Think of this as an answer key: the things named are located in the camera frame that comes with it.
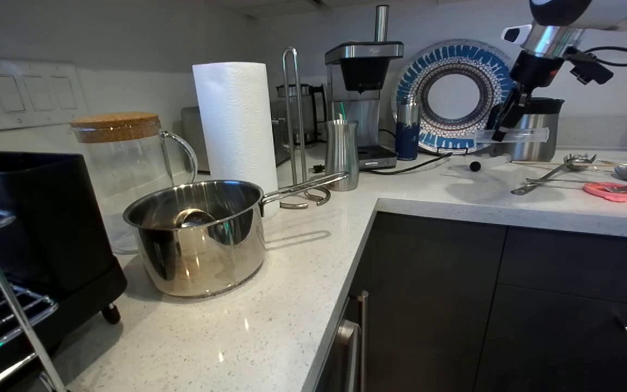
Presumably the large clear syringe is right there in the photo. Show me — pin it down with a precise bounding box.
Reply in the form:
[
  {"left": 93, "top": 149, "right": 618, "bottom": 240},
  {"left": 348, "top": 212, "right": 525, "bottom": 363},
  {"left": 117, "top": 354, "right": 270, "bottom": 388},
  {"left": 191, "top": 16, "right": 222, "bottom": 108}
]
[{"left": 474, "top": 127, "right": 550, "bottom": 146}]

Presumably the steel cup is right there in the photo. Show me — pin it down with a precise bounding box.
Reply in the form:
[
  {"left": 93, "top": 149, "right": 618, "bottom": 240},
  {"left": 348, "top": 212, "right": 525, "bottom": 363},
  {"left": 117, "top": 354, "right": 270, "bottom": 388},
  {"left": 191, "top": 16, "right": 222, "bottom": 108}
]
[{"left": 324, "top": 119, "right": 360, "bottom": 192}]

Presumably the blue patterned decorative plate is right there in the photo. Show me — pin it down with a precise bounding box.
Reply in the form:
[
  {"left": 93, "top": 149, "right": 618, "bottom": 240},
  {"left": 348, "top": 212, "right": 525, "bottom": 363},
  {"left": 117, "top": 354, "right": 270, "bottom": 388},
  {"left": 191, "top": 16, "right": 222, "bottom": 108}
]
[{"left": 390, "top": 39, "right": 517, "bottom": 156}]

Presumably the blue and silver bottle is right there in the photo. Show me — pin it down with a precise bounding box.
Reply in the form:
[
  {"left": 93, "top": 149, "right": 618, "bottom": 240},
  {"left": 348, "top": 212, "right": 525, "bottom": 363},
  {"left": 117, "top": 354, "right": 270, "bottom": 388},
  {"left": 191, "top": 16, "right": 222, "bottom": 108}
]
[{"left": 395, "top": 95, "right": 422, "bottom": 162}]

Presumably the dark cabinet door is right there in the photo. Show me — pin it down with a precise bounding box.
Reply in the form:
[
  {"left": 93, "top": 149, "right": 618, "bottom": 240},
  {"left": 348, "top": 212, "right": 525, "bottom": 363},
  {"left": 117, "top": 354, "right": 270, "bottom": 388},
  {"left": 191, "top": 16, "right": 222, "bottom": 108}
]
[
  {"left": 358, "top": 212, "right": 508, "bottom": 392},
  {"left": 313, "top": 294, "right": 362, "bottom": 392}
]

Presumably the coffee maker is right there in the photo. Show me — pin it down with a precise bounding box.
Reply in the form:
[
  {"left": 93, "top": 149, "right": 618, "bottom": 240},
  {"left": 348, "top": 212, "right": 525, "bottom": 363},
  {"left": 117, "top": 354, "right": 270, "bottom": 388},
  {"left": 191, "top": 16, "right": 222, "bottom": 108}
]
[{"left": 324, "top": 5, "right": 405, "bottom": 172}]

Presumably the black cable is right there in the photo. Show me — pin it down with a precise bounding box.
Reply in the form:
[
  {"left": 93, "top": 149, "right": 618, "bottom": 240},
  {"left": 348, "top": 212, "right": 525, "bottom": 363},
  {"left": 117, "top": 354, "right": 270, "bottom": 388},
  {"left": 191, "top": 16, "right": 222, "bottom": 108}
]
[{"left": 367, "top": 151, "right": 454, "bottom": 176}]

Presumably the paper towel roll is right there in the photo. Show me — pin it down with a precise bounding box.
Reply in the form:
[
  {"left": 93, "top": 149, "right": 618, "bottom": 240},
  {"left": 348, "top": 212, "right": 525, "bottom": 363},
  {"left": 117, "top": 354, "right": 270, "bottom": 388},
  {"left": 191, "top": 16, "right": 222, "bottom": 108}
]
[{"left": 192, "top": 61, "right": 280, "bottom": 219}]

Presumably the dark drawer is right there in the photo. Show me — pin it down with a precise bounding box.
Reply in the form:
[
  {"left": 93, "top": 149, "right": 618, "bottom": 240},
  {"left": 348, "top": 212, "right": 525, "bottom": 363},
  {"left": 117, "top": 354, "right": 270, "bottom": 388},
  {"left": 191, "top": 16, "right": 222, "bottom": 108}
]
[
  {"left": 497, "top": 225, "right": 627, "bottom": 310},
  {"left": 473, "top": 283, "right": 627, "bottom": 392}
]

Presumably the glass kettle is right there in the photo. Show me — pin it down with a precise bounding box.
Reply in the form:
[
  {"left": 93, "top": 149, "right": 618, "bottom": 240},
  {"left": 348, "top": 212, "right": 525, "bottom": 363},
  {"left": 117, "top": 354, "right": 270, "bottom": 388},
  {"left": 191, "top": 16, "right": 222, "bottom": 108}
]
[{"left": 274, "top": 83, "right": 329, "bottom": 149}]

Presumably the steel saucepan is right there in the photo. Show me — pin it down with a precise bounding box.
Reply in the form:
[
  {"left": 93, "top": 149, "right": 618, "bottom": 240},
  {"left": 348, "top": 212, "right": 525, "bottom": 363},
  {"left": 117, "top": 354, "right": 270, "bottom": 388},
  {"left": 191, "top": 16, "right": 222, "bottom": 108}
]
[{"left": 122, "top": 171, "right": 350, "bottom": 299}]

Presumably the white wall switch plate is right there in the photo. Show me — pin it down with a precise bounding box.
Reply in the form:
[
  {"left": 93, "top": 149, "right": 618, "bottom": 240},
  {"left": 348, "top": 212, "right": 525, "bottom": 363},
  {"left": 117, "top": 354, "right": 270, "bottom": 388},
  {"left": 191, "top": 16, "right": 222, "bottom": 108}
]
[{"left": 0, "top": 57, "right": 89, "bottom": 132}]

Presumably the black dish rack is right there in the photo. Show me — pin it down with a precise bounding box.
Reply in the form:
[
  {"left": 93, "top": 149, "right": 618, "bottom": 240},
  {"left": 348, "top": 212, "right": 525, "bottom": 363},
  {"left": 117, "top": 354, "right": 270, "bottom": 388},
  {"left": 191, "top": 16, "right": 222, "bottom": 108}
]
[{"left": 0, "top": 148, "right": 128, "bottom": 392}]

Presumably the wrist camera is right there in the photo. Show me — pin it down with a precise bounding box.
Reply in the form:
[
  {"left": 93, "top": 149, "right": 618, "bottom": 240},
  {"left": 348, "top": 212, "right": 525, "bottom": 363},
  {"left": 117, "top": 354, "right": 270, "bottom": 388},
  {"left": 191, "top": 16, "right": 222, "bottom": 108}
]
[{"left": 566, "top": 48, "right": 614, "bottom": 86}]

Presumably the pink silicone ring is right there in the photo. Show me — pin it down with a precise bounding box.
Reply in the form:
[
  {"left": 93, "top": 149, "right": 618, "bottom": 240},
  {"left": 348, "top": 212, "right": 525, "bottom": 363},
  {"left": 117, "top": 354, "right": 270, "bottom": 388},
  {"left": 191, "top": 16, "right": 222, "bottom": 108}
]
[{"left": 582, "top": 182, "right": 627, "bottom": 203}]

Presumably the silver toaster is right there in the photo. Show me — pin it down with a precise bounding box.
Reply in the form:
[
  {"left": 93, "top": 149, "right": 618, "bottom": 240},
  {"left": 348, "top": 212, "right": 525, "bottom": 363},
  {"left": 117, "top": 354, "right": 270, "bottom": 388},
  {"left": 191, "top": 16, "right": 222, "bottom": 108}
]
[{"left": 180, "top": 106, "right": 212, "bottom": 174}]

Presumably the cork lid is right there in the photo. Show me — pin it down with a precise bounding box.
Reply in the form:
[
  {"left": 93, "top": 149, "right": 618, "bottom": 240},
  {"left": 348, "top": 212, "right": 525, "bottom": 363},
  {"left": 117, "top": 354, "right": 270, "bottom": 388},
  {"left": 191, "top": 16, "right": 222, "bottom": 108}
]
[{"left": 70, "top": 112, "right": 162, "bottom": 144}]

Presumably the steel carafe with black lid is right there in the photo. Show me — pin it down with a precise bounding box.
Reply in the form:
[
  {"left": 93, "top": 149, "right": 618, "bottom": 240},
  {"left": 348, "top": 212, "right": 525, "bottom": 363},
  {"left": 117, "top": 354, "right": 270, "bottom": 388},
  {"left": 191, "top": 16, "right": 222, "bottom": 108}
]
[{"left": 487, "top": 97, "right": 566, "bottom": 163}]

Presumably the cabinet door handle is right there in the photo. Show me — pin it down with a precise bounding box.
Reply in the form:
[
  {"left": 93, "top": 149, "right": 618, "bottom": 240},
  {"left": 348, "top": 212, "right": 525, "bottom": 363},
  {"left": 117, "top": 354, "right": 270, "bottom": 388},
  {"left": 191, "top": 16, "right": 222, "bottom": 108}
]
[
  {"left": 337, "top": 320, "right": 361, "bottom": 392},
  {"left": 356, "top": 290, "right": 370, "bottom": 392}
]

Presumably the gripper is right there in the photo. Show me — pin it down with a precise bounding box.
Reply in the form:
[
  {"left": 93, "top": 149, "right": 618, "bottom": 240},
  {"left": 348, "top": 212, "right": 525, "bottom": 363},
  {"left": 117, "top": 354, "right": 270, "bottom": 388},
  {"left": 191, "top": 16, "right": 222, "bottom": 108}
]
[{"left": 490, "top": 50, "right": 565, "bottom": 143}]

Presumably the white plunger with black tip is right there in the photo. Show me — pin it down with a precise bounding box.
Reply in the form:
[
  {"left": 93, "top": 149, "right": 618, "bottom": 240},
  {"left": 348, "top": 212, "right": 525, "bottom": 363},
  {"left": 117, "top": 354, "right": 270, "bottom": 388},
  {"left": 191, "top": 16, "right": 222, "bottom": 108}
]
[{"left": 469, "top": 154, "right": 512, "bottom": 173}]

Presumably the metal paper towel holder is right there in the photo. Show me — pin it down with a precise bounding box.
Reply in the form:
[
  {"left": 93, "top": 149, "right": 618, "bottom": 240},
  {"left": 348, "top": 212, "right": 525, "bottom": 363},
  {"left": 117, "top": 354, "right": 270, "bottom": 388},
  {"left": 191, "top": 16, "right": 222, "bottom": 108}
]
[{"left": 279, "top": 47, "right": 332, "bottom": 210}]

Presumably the glass pitcher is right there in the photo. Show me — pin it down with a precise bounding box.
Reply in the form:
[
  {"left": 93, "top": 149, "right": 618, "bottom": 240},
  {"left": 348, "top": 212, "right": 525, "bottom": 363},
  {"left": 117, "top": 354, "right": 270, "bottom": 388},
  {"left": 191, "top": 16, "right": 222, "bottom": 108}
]
[{"left": 72, "top": 128, "right": 199, "bottom": 256}]

